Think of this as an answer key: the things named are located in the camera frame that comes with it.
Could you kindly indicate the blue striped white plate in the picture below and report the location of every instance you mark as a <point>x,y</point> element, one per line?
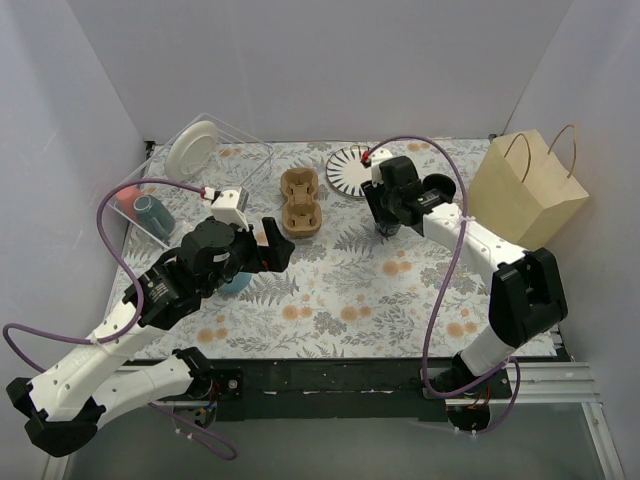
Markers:
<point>345,172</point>

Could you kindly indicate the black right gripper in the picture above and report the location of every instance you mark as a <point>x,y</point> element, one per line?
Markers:
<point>379,204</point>

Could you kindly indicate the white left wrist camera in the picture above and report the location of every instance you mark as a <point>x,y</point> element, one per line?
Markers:
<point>227,205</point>

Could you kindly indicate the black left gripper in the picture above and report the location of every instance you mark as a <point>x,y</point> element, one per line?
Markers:
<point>261,251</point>

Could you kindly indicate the light blue straw cup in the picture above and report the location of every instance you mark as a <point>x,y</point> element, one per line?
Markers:
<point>239,283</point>

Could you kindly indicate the floral tablecloth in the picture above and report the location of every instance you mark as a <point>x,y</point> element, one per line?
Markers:
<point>347,293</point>

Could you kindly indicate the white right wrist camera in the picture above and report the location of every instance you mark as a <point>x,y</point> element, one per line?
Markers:
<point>372,162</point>

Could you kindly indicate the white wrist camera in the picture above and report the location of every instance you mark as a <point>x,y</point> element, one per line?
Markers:
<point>372,162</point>
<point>227,205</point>

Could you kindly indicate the dark teal cup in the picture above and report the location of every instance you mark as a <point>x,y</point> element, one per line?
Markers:
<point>154,217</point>

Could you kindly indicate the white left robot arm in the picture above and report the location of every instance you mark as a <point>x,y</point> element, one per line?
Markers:
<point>68,403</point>

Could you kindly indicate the brown paper bag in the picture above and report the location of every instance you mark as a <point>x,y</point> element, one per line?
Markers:
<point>521,190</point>

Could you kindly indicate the stack of black cups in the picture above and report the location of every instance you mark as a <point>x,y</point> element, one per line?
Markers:
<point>441,185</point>

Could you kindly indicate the plain white plate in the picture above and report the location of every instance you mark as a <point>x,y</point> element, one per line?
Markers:
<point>191,151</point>

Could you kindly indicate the pink cup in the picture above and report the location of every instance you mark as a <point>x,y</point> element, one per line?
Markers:
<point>125,199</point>

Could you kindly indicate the black takeout coffee cup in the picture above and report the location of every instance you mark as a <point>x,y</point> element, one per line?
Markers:
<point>387,229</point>

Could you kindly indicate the brown cardboard cup carrier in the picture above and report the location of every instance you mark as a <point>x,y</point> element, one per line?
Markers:
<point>301,212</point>

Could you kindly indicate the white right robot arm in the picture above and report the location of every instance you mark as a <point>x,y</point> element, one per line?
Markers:
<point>526,295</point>

